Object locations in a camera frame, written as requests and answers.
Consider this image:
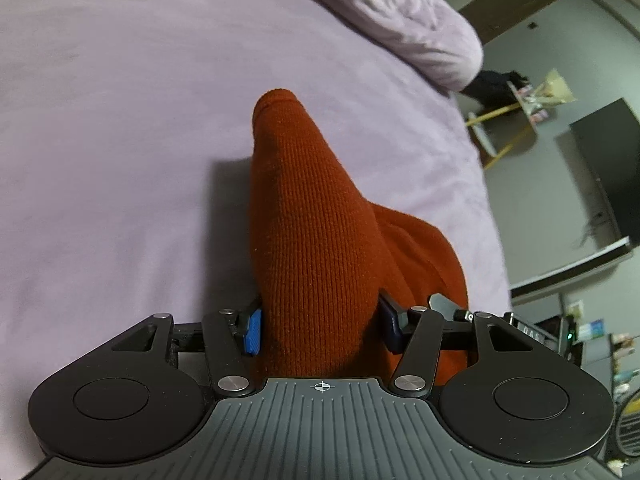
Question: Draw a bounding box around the red knit sweater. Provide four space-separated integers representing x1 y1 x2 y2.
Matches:
248 89 469 379

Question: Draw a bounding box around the black clothing pile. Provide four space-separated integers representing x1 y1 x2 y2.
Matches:
460 70 529 112

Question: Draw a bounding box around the yellow legged side table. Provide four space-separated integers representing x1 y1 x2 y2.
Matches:
465 82 549 170

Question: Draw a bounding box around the purple bed sheet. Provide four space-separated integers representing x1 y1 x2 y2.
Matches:
1 0 510 479

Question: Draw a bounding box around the wrapped flower bouquet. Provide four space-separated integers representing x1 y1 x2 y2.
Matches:
524 68 576 114

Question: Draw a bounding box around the purple rumpled duvet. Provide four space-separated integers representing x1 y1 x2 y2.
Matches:
320 0 484 91

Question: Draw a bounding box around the dark wooden door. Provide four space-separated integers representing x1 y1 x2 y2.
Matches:
460 0 556 44

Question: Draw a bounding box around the black wall television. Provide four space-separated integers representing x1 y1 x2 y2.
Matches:
570 99 640 247

